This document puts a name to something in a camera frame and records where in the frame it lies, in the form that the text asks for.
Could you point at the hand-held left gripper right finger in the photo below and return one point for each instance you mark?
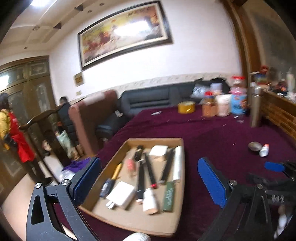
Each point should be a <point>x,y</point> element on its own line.
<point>212,183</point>

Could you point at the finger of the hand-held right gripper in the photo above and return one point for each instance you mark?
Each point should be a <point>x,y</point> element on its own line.
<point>256,179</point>
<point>274,166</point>

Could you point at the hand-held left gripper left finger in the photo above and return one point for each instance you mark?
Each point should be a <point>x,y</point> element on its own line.
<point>86,176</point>

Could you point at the white bottle with orange cap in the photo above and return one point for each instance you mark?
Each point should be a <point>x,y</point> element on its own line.
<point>264,150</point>

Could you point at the clear blue correction pen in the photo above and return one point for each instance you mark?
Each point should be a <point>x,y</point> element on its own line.
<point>107,187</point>

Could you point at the white USB charger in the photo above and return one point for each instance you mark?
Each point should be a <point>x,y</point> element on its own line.
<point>121,194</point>

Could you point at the white marker pen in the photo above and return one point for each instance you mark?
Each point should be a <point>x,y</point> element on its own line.
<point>177,162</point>

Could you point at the red correction tape clear case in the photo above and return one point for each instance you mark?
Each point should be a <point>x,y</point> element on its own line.
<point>130,165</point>

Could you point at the green rectangular lighter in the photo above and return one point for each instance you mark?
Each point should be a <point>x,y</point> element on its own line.
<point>168,197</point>

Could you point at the black marker with grey end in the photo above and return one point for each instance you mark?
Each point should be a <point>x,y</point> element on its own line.
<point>140,180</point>

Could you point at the black marker with red ends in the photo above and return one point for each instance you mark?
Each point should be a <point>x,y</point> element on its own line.
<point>150,171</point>

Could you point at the white nozzle glue bottle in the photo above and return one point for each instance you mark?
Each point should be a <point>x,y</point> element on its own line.
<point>150,200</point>

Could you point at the cardboard box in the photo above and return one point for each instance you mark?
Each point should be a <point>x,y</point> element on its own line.
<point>138,220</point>

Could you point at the black tape roll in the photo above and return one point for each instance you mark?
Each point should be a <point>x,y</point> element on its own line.
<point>254,146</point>

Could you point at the purple velvet cloth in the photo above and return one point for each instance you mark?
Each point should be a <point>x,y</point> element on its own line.
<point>208,129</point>

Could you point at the wooden brick-pattern partition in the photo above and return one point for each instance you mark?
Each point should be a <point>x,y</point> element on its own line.
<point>279,113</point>

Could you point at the brown armchair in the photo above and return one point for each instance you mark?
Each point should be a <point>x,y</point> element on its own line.
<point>92,120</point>

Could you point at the black lipstick tube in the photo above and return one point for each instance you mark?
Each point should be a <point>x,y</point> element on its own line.
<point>138,151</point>

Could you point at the steel thermos flask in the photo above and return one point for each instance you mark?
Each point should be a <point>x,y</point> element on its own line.
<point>256,109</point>

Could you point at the white block with wooden base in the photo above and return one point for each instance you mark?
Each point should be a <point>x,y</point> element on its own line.
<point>158,151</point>

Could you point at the clear jar with blue label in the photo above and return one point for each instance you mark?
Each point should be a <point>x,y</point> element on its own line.
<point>239,104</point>

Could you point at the clear jar with orange contents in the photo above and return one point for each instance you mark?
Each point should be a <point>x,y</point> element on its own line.
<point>209,110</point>

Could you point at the dark wooden chair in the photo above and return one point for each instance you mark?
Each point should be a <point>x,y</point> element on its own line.
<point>39,120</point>

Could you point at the white plastic jar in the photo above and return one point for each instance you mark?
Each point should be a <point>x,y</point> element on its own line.
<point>223,105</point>

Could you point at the white ribbed round object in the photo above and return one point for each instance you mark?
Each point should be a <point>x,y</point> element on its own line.
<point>136,236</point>

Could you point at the yellow tape roll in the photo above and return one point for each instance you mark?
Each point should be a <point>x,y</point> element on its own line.
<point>186,107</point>

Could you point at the pile of small trinkets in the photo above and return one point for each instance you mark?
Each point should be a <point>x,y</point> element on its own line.
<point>275,83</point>

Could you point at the gold jar with red lid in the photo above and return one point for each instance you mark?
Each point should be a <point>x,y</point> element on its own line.
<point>208,97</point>

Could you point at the small metal clip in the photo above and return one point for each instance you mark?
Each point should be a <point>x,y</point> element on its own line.
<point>156,113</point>

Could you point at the clear jar with red lid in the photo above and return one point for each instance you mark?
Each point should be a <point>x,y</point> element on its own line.
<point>238,82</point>

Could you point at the white jar with grey lid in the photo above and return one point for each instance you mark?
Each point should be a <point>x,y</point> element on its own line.
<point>216,88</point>

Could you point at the dark grey sofa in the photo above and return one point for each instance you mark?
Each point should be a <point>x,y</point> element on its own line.
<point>150,97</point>

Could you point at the black bag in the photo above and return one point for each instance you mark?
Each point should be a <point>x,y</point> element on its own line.
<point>219,81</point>

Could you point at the wooden glass-door cabinet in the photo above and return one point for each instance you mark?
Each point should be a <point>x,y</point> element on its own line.
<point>27,81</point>

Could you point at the framed horse painting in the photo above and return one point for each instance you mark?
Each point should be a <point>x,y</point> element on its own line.
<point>124,32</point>

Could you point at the small gold wall plaque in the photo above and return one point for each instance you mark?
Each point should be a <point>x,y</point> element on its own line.
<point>79,79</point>

